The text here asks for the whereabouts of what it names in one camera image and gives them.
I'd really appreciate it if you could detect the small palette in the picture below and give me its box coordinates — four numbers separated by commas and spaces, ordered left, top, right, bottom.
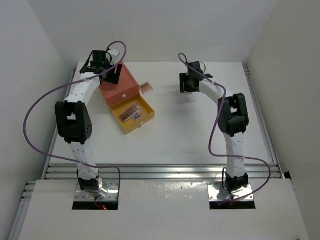
139, 81, 153, 94

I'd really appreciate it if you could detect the long brown eyeshadow palette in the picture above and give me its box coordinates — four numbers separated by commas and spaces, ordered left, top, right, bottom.
119, 103, 141, 122

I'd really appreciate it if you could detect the metal base plate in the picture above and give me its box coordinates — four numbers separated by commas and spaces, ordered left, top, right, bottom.
74, 180, 119, 203
207, 180, 254, 202

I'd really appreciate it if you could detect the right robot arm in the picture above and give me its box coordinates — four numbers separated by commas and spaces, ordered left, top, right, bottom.
179, 61, 249, 193

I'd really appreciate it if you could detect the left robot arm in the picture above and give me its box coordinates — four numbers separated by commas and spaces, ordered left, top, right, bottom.
54, 48, 122, 200

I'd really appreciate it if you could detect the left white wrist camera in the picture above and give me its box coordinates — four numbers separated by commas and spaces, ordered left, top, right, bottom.
106, 49, 120, 66

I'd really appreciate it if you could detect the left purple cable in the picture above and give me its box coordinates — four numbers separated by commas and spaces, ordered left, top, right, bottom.
23, 41, 127, 201

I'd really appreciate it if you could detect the orange top drawer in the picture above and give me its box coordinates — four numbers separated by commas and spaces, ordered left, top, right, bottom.
104, 84, 140, 106

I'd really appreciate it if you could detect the yellow bottom drawer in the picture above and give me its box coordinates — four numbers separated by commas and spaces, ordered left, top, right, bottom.
110, 93, 155, 134

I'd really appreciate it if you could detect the orange drawer box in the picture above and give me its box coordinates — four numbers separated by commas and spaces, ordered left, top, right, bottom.
99, 62, 140, 106

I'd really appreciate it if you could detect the aluminium rail frame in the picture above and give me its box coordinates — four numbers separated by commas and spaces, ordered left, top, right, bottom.
7, 66, 293, 240

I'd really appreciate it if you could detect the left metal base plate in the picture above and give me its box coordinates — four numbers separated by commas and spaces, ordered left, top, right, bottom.
74, 180, 119, 203

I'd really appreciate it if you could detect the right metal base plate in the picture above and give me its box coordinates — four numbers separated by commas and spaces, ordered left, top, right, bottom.
207, 180, 254, 202

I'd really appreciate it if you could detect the colourful square eyeshadow palette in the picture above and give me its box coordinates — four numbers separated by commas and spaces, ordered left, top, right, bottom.
132, 110, 145, 122

